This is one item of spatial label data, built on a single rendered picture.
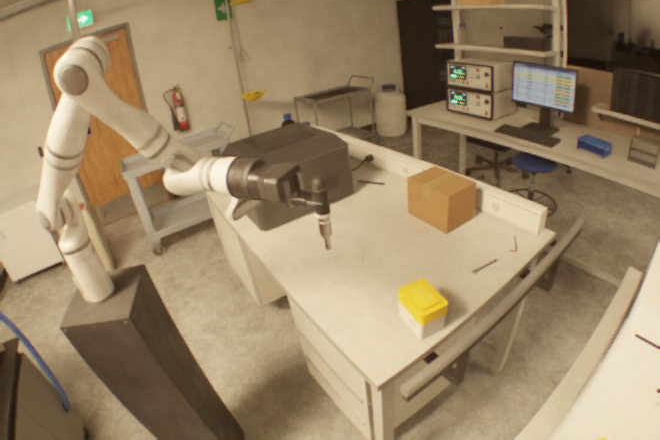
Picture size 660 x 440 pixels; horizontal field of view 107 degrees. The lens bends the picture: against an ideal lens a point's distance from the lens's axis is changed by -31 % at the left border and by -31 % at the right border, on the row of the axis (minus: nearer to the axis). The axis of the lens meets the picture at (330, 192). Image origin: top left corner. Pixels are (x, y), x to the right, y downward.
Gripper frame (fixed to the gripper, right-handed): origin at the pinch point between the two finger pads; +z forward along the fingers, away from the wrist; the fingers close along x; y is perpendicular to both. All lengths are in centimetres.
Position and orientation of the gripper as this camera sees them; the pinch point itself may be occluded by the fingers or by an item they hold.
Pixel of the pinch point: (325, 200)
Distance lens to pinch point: 57.9
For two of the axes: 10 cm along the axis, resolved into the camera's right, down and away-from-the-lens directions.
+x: 4.5, -4.5, 7.7
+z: 8.8, 1.1, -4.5
